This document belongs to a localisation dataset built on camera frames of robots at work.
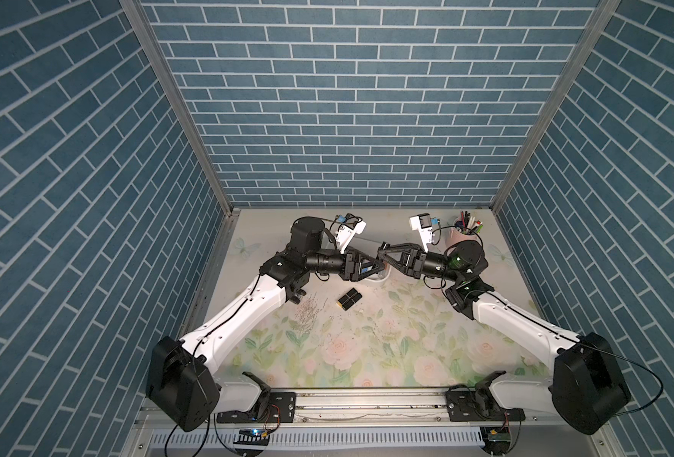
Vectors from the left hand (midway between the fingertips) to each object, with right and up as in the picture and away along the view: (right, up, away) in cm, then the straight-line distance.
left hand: (384, 269), depth 66 cm
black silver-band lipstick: (-8, -13, +26) cm, 31 cm away
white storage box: (+2, -7, +32) cm, 33 cm away
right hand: (0, +2, -1) cm, 3 cm away
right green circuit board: (+30, -46, +7) cm, 55 cm away
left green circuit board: (-33, -44, +6) cm, 56 cm away
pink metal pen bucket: (+30, +7, +36) cm, 48 cm away
